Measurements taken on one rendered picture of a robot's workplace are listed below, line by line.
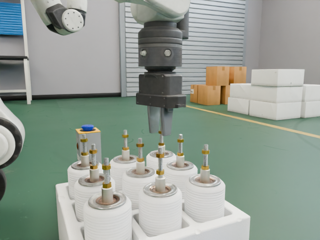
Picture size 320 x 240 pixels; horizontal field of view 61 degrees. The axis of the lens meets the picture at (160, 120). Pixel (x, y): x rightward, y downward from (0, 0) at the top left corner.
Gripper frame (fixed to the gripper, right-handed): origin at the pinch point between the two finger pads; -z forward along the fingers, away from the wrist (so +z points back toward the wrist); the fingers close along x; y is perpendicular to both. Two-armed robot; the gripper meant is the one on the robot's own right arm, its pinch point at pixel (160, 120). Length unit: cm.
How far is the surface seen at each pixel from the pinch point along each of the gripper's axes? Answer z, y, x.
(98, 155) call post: -17.5, -7.7, 36.8
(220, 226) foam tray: -23.0, -7.8, -10.9
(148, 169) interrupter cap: -15.3, -6.4, 10.8
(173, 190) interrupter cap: -15.4, -1.4, -2.6
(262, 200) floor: -41, -61, 3
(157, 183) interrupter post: -13.7, 1.0, -0.3
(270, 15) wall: 146, -640, 262
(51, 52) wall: 47, -186, 475
